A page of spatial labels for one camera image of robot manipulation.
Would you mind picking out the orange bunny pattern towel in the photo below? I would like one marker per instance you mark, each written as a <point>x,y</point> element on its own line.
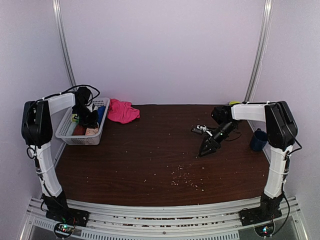
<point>91,131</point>

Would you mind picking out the left circuit board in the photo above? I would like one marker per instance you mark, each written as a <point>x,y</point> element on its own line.
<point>63,230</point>

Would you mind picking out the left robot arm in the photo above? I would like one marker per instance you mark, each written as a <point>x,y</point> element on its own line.
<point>37,132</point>

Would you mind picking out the white plastic basket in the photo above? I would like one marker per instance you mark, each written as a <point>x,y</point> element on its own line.
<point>66,127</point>

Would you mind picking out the yellow rolled towel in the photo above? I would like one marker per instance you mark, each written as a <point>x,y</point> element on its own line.
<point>74,118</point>

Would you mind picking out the pink towel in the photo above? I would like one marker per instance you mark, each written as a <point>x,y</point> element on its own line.
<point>122,111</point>

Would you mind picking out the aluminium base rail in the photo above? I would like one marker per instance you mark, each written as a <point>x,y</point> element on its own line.
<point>218,221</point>

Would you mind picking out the blue rolled towel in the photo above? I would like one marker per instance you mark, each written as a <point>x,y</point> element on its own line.
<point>100,111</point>

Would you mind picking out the left aluminium frame post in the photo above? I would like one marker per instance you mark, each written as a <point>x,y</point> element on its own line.
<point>56,4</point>

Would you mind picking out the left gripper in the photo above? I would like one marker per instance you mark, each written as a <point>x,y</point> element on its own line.
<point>93,121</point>

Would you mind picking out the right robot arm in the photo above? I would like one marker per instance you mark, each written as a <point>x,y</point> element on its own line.
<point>281,131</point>

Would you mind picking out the dark blue cup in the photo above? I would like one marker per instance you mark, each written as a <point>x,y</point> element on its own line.
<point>258,140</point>

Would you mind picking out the right aluminium frame post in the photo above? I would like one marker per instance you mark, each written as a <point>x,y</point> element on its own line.
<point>260,51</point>

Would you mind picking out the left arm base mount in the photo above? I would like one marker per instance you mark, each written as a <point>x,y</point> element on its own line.
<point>73,217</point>

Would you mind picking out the circuit board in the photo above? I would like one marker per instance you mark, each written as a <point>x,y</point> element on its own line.
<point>264,230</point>
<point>63,230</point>

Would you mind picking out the aluminium frame post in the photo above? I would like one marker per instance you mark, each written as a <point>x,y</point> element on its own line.
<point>56,4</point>
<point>260,51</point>

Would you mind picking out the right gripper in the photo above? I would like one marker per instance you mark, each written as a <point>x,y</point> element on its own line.
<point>212,143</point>

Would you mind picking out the lime green bowl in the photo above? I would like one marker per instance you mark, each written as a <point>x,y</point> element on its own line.
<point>234,102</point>

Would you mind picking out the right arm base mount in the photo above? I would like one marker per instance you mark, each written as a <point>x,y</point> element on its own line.
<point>253,216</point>

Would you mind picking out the right circuit board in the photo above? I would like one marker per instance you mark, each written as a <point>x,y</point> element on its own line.
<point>264,230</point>

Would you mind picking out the dark red rolled towel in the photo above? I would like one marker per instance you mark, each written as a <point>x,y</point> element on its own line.
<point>79,130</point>

